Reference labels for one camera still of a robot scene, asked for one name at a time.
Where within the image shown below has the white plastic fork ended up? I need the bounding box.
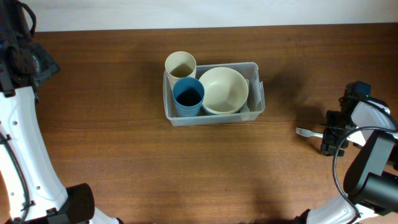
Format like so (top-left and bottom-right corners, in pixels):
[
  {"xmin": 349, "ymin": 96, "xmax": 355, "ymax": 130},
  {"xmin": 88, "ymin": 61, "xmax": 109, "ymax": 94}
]
[{"xmin": 295, "ymin": 128, "xmax": 323, "ymax": 138}]

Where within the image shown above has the white plastic spoon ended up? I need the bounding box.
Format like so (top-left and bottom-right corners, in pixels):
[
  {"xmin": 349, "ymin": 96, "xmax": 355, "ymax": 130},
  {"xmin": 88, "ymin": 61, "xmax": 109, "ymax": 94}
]
[{"xmin": 240, "ymin": 79, "xmax": 250, "ymax": 113}]

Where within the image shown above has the cream bowl back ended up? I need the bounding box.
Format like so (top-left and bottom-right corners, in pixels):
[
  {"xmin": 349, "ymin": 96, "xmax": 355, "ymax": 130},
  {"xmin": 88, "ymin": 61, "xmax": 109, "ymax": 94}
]
[{"xmin": 199, "ymin": 67, "xmax": 249, "ymax": 114}]

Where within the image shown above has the cream cup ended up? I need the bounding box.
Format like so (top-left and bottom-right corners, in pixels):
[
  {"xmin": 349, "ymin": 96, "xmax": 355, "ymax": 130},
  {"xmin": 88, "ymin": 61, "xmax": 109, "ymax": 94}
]
[{"xmin": 165, "ymin": 51, "xmax": 197, "ymax": 83}]

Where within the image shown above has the blue cup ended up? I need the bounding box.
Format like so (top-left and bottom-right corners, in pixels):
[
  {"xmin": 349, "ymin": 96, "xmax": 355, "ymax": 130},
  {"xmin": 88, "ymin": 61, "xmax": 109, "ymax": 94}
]
[{"xmin": 172, "ymin": 77, "xmax": 205, "ymax": 117}]

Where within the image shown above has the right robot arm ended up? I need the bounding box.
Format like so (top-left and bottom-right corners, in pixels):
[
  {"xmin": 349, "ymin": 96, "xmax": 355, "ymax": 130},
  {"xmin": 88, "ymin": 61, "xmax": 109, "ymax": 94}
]
[{"xmin": 294, "ymin": 81, "xmax": 397, "ymax": 224}]

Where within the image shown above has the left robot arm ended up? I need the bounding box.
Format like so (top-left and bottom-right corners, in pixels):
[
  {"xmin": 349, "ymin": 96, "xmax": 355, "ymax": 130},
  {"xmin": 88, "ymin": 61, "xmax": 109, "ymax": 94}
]
[{"xmin": 1, "ymin": 0, "xmax": 122, "ymax": 224}]

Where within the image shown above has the clear plastic container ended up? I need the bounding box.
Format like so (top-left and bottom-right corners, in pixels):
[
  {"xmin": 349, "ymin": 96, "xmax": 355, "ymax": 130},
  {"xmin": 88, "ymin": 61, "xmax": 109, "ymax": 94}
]
[{"xmin": 163, "ymin": 62, "xmax": 266, "ymax": 126}]

